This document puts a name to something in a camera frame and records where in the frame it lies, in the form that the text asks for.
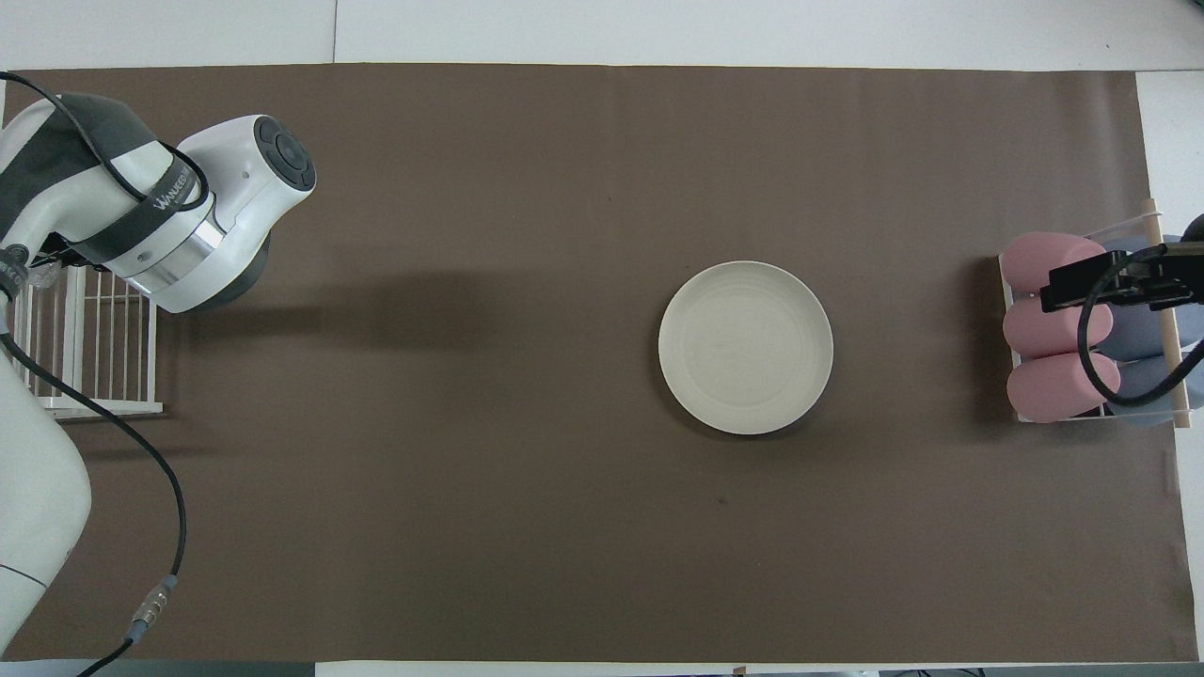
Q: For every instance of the cream round plate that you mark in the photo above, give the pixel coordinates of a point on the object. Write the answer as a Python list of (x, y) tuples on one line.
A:
[(746, 348)]

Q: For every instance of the pink plastic cup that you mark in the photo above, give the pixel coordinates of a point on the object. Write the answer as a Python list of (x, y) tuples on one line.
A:
[(1044, 387), (1025, 263), (1039, 334)]

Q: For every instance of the brown table mat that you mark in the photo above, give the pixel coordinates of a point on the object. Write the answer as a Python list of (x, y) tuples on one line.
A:
[(564, 517)]

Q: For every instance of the blue plastic cup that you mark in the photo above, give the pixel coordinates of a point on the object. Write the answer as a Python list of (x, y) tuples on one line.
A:
[(1116, 245), (1143, 371), (1138, 334)]

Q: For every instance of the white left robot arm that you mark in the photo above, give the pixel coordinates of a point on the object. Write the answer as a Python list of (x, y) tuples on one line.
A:
[(245, 188)]

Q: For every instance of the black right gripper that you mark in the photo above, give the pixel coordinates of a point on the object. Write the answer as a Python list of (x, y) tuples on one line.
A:
[(1091, 277)]

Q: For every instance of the cup rack with wooden rod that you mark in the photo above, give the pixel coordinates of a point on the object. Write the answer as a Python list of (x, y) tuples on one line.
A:
[(1166, 367)]

